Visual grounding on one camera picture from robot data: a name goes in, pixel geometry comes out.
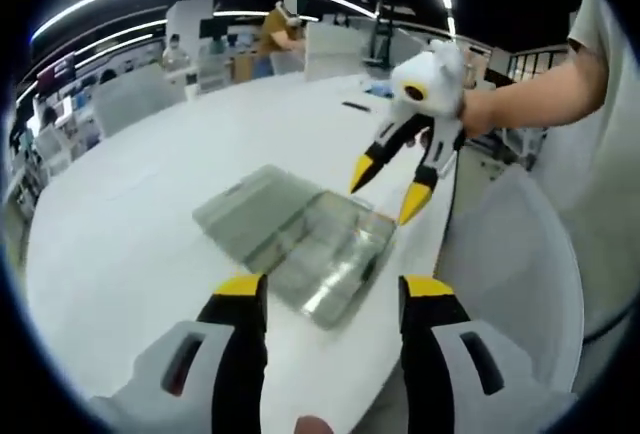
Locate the white panel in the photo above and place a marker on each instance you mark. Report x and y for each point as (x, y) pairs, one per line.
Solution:
(340, 51)

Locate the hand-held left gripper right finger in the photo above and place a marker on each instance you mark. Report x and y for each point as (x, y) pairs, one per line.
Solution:
(425, 364)

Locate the red wall display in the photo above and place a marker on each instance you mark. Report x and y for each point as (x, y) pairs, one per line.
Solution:
(56, 74)

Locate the white mesh office chair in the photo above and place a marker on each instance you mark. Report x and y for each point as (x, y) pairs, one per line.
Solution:
(510, 254)

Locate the person's left hand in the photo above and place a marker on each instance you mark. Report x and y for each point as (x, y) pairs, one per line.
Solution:
(312, 425)

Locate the person's right hand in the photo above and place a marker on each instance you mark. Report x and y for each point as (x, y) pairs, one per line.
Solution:
(480, 114)

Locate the clear grey guide fixture box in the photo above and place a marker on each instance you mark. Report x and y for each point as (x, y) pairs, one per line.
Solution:
(260, 214)

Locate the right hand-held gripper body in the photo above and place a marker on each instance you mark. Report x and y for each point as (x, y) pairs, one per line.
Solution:
(440, 84)

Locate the black marker pen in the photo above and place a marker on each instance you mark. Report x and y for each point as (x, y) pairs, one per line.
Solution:
(357, 106)

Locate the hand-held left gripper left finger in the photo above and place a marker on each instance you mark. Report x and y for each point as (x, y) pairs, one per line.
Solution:
(240, 354)

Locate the black tripod stand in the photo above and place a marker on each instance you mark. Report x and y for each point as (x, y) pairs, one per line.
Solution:
(382, 34)

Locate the blue packet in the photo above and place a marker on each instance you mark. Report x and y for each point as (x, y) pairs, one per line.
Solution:
(380, 89)

